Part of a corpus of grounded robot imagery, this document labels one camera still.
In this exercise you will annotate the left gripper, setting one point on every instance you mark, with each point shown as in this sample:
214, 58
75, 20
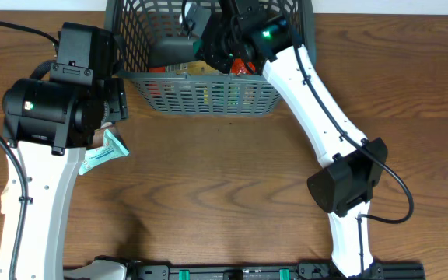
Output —
114, 96

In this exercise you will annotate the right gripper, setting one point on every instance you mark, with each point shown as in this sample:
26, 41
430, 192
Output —
214, 46

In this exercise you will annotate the orange spaghetti packet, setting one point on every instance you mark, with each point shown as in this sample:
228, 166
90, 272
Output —
201, 68

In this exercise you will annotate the grey plastic basket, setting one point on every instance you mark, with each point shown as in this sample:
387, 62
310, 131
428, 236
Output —
153, 35

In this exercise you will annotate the teal white small sachet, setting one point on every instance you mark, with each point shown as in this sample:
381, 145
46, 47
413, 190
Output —
111, 148

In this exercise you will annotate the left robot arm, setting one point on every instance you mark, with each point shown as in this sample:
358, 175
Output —
50, 119

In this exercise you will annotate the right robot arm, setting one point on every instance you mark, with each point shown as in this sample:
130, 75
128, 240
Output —
351, 165

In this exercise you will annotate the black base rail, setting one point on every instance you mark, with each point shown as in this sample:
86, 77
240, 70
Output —
247, 272

